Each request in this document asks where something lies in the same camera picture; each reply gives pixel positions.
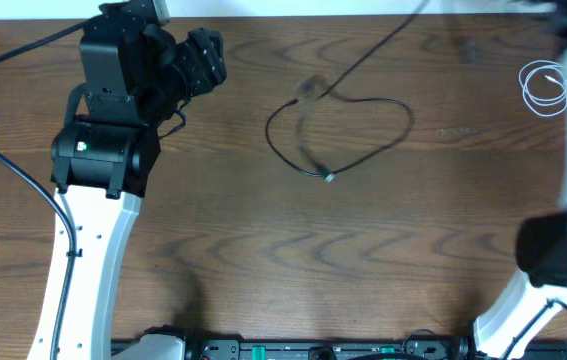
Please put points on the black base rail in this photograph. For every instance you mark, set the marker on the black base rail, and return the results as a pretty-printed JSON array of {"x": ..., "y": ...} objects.
[{"x": 422, "y": 347}]

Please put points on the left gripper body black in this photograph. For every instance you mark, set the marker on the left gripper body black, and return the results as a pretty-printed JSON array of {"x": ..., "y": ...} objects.
[{"x": 195, "y": 63}]

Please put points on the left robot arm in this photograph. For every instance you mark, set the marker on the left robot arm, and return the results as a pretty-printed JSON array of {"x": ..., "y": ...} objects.
[{"x": 137, "y": 76}]

